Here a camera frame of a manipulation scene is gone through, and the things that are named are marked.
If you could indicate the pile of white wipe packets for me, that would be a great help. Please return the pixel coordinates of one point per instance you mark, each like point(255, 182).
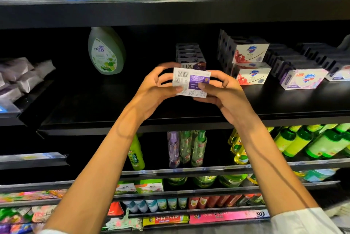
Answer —
point(24, 78)

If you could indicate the person's left forearm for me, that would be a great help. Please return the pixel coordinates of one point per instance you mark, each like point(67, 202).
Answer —
point(93, 176)

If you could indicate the red snack packet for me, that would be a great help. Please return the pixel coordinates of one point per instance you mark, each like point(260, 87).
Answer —
point(115, 209)

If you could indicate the pale green pump soap bottle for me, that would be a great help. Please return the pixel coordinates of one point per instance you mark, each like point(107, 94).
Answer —
point(105, 50)

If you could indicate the row of white red soap boxes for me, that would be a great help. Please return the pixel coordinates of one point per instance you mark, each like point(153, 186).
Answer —
point(249, 59)

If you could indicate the yellow red packets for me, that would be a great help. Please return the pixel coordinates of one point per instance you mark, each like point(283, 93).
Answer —
point(164, 220)

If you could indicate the green white box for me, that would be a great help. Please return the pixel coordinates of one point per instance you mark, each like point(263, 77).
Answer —
point(149, 187)
point(126, 188)

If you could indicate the purple white soap box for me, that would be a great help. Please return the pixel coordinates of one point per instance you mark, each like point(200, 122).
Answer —
point(191, 82)

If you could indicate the green lidded wipe tub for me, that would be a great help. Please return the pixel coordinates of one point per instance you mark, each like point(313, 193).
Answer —
point(205, 180)
point(232, 180)
point(177, 180)

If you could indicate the person's left hand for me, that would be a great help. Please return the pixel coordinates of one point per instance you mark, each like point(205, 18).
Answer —
point(152, 91)

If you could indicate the row of white pink soap boxes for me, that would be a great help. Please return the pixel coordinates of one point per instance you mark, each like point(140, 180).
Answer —
point(306, 72)

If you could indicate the person's right hand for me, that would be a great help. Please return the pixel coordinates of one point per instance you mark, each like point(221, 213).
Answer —
point(229, 100)

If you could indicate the person's right forearm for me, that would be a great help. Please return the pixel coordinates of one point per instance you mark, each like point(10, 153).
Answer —
point(276, 171)

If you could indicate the row of purple soap boxes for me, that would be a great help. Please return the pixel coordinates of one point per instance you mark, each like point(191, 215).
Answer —
point(190, 56)

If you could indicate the black store shelf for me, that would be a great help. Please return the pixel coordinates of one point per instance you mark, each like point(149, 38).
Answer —
point(306, 102)
point(22, 116)

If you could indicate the long pink packet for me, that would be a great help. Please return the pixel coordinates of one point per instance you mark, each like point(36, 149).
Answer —
point(229, 216)

